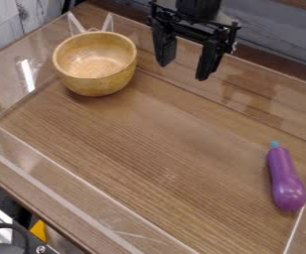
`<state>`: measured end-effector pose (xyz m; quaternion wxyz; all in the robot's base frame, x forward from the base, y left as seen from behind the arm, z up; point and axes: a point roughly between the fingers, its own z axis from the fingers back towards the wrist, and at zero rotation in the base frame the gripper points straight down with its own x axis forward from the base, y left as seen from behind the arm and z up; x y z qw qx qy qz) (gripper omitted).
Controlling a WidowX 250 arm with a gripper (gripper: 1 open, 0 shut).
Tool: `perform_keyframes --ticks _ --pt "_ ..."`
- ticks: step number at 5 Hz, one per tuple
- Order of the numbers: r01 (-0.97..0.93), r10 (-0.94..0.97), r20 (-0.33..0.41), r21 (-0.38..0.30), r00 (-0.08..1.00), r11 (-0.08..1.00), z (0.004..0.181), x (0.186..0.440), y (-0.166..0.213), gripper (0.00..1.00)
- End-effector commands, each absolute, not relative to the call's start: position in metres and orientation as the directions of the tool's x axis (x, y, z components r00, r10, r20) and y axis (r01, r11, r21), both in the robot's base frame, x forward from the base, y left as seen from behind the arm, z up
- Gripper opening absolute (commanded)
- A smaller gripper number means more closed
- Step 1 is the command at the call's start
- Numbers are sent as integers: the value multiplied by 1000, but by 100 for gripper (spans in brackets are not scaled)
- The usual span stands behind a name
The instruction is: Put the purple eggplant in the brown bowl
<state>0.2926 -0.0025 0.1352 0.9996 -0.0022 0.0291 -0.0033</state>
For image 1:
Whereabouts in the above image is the brown wooden bowl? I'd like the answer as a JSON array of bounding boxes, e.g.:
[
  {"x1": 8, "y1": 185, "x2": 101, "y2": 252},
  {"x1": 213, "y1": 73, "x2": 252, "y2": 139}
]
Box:
[{"x1": 53, "y1": 31, "x2": 137, "y2": 97}]

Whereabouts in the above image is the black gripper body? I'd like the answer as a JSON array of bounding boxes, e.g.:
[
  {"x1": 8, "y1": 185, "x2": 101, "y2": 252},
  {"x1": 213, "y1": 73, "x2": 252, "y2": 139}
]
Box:
[{"x1": 149, "y1": 0, "x2": 240, "y2": 54}]

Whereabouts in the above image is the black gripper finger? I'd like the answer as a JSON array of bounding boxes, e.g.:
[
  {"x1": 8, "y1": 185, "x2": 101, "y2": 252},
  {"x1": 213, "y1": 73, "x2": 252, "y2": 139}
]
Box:
[
  {"x1": 152, "y1": 19, "x2": 177, "y2": 66},
  {"x1": 196, "y1": 39, "x2": 225, "y2": 81}
]

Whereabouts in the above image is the clear acrylic tray wall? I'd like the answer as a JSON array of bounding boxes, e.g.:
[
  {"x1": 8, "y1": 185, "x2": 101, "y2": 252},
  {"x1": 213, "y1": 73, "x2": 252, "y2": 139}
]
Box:
[{"x1": 0, "y1": 5, "x2": 306, "y2": 254}]

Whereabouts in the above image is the purple toy eggplant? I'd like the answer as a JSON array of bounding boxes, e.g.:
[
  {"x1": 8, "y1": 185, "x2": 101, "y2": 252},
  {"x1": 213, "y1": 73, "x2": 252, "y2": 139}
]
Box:
[{"x1": 267, "y1": 140, "x2": 306, "y2": 211}]

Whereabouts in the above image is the yellow black equipment base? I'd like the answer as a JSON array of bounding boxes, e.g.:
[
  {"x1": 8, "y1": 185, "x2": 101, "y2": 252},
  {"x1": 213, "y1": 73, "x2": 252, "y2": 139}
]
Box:
[{"x1": 13, "y1": 212, "x2": 77, "y2": 254}]

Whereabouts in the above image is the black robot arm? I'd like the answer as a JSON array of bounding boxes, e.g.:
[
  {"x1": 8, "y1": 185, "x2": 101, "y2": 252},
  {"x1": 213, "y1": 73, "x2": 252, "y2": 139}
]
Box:
[{"x1": 149, "y1": 0, "x2": 241, "y2": 81}]

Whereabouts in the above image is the black cable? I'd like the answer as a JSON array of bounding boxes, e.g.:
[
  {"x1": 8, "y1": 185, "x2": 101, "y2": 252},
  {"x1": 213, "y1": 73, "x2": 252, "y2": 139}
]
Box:
[{"x1": 0, "y1": 222, "x2": 31, "y2": 254}]

